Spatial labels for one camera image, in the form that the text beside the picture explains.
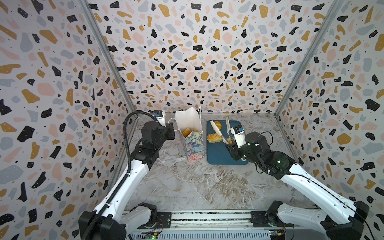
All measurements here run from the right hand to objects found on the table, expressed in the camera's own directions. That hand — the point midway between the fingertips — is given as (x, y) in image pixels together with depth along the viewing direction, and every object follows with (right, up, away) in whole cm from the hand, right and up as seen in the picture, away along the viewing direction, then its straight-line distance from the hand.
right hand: (227, 141), depth 70 cm
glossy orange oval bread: (-22, +3, +25) cm, 33 cm away
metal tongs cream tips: (+1, +1, -8) cm, 8 cm away
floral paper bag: (-20, +10, +27) cm, 35 cm away
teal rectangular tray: (-2, -11, +27) cm, 29 cm away
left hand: (-27, +10, +4) cm, 29 cm away
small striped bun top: (0, +8, +37) cm, 38 cm away
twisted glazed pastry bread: (-3, -1, +30) cm, 30 cm away
